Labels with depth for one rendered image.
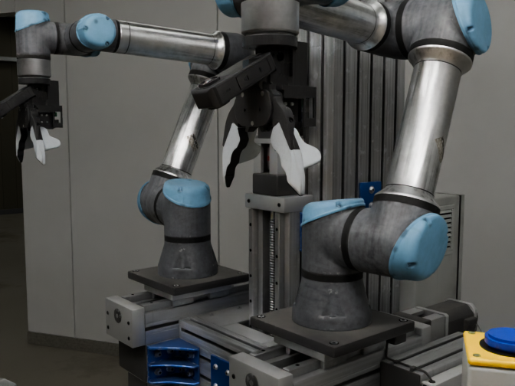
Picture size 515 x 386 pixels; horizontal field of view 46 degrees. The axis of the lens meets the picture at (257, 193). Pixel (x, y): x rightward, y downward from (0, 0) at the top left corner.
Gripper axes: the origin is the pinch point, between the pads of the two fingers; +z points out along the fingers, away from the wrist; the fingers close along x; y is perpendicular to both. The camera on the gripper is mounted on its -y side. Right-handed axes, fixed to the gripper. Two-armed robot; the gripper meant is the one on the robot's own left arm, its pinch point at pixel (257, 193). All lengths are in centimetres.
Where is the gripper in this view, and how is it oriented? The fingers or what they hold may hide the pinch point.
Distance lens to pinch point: 79.5
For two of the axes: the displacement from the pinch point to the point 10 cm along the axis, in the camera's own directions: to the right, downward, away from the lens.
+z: 0.0, 9.9, 1.0
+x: -6.4, -0.8, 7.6
